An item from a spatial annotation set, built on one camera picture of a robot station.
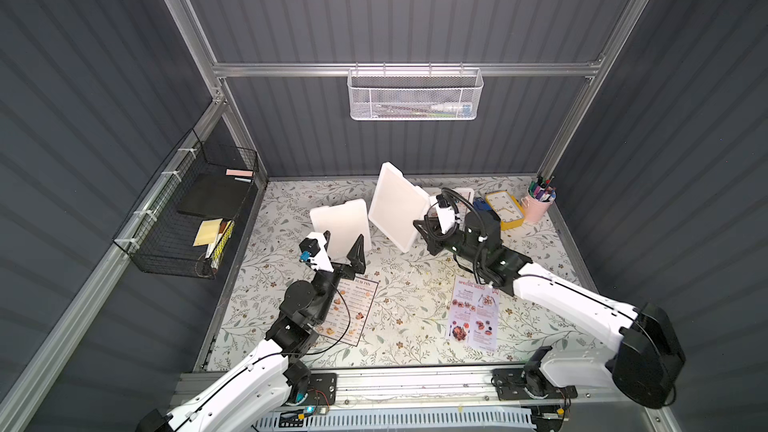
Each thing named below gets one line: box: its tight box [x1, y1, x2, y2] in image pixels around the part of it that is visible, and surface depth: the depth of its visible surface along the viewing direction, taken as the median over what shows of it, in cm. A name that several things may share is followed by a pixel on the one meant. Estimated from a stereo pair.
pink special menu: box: [448, 275, 500, 352], surface depth 86 cm
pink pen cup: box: [520, 195, 552, 223], surface depth 107 cm
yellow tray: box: [485, 190, 525, 231], surface depth 110 cm
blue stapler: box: [473, 197, 493, 211], surface depth 110 cm
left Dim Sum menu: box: [314, 276, 379, 347], surface depth 88 cm
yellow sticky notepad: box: [193, 218, 223, 247], surface depth 74 cm
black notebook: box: [178, 172, 253, 217], surface depth 77 cm
